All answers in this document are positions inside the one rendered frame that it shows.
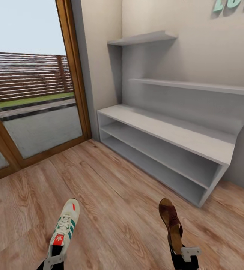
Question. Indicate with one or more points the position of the door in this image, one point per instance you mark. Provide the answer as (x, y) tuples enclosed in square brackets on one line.
[(43, 108)]

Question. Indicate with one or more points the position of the sandal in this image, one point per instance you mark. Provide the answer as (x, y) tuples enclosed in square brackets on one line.
[(169, 216)]

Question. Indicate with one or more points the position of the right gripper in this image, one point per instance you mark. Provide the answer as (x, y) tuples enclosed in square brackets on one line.
[(180, 264)]

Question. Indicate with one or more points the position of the gym shoe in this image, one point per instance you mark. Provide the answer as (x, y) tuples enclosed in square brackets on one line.
[(64, 229)]

